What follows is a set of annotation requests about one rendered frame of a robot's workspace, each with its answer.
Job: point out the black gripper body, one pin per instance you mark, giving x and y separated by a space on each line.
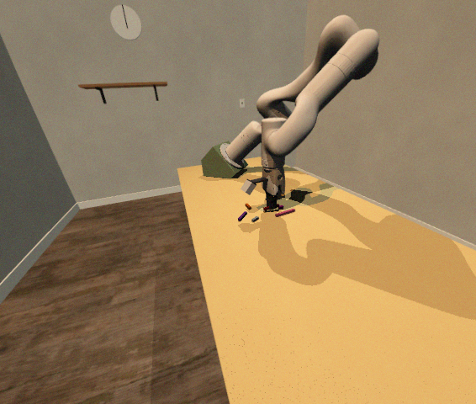
275 177

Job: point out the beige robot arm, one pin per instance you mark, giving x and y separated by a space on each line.
343 51

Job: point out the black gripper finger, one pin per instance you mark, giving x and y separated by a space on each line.
268 197
273 199

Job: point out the pink rod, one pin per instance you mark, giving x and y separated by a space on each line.
285 212

